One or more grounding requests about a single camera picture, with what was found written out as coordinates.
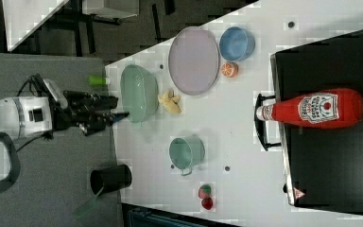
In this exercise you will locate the green metal cup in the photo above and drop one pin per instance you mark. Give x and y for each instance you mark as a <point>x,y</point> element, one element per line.
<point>185,153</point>

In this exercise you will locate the black oven door handle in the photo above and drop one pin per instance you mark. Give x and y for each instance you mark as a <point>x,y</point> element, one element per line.
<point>260,125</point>

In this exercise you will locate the green marker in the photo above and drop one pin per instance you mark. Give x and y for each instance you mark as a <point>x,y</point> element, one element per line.
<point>98,81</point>

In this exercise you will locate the pink plush strawberry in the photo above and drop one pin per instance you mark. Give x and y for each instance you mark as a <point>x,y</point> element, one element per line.
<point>205,191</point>

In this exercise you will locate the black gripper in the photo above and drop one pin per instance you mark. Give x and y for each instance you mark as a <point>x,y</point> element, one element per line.
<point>90,112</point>

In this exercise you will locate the green perforated colander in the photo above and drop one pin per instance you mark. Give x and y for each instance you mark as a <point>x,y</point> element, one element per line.
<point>139,93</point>

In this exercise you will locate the lavender round plate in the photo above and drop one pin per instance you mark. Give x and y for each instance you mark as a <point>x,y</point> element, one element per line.
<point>193,61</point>

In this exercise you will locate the black toaster oven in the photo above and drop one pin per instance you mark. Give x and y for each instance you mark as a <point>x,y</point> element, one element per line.
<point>322,133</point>

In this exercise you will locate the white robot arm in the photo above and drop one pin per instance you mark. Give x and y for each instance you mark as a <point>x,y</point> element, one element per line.
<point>32,117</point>

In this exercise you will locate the yellow plush banana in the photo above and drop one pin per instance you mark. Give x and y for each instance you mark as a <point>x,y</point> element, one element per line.
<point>170,102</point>

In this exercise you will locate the red plush strawberry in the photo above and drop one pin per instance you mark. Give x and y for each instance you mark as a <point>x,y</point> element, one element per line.
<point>207,203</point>

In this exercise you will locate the blue bowl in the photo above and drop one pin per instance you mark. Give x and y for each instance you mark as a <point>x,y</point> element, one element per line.
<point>236,44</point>

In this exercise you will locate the orange half toy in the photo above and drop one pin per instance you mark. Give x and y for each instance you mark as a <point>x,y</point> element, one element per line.
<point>229,69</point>

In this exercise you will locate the red plush ketchup bottle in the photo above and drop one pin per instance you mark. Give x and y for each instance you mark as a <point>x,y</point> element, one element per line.
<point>327,109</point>

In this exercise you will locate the black cylindrical cup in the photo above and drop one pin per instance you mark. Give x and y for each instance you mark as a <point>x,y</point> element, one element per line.
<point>110,179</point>

